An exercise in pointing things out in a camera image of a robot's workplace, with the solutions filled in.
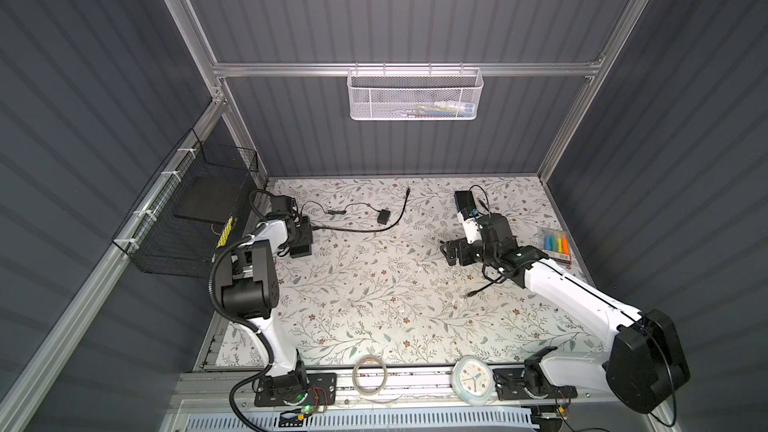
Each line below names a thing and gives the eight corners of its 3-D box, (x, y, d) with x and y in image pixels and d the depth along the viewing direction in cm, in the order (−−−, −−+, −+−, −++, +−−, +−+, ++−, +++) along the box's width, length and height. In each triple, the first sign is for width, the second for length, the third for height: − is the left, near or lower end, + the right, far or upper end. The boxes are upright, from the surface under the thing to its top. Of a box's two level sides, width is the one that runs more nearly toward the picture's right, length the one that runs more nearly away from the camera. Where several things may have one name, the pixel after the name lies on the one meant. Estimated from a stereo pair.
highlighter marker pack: (542, 255, 100) (544, 252, 99) (542, 229, 107) (545, 225, 106) (568, 263, 99) (571, 259, 97) (567, 235, 106) (570, 232, 104)
